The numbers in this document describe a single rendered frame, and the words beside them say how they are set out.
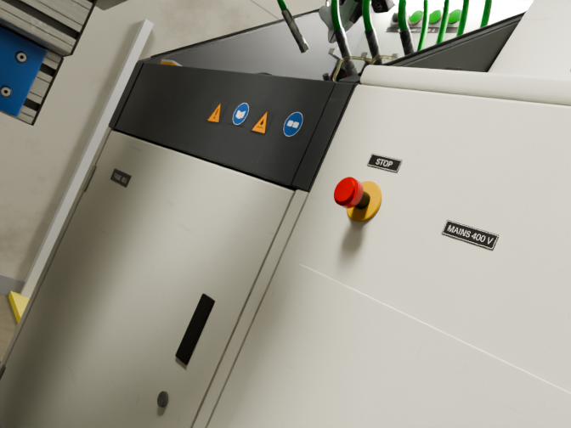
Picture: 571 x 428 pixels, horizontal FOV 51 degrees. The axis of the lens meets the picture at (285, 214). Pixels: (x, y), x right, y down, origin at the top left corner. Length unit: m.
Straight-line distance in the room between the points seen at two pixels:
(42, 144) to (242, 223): 2.01
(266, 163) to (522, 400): 0.49
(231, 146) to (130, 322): 0.34
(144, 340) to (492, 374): 0.58
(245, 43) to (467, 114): 0.89
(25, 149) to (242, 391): 2.15
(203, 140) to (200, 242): 0.19
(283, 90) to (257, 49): 0.60
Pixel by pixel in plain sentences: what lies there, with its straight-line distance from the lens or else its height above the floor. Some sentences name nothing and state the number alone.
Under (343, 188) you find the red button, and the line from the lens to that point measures 0.70.
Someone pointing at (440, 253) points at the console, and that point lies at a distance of 0.64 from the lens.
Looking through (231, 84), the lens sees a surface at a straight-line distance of 1.04.
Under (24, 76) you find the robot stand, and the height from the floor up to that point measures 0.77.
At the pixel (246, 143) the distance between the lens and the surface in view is 0.94.
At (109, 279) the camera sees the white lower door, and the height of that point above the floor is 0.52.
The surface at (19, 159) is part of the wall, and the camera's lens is 2.81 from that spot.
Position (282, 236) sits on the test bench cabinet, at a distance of 0.80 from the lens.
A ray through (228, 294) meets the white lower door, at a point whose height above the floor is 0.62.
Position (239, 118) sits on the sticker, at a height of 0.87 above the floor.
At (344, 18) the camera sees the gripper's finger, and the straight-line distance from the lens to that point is 1.25.
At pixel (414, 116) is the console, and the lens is 0.73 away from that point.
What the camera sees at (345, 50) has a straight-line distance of 1.17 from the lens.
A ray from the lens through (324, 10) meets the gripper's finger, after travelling 1.27.
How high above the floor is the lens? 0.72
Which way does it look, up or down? 2 degrees up
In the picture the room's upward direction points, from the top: 24 degrees clockwise
